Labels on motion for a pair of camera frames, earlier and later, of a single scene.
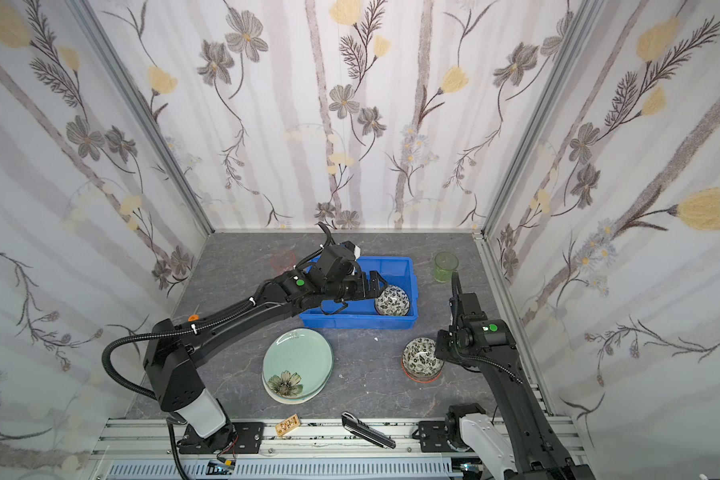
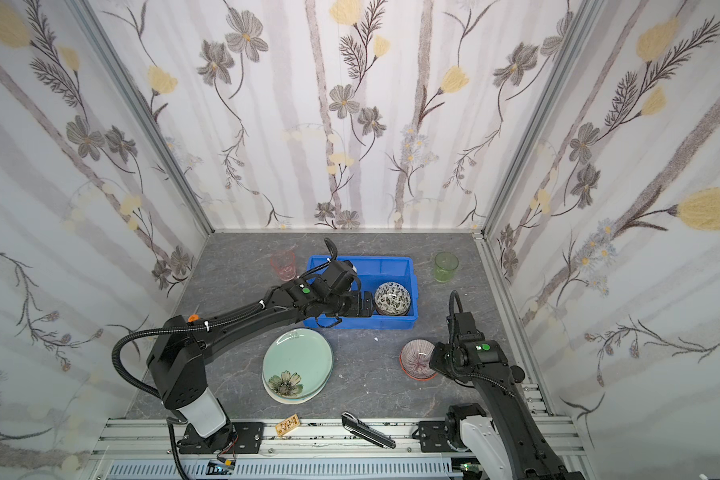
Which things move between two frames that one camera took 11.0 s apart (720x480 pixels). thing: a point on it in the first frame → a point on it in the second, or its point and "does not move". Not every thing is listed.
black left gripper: (365, 285) → (365, 303)
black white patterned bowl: (392, 301) does not move
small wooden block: (287, 425) does not move
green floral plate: (297, 363) does not move
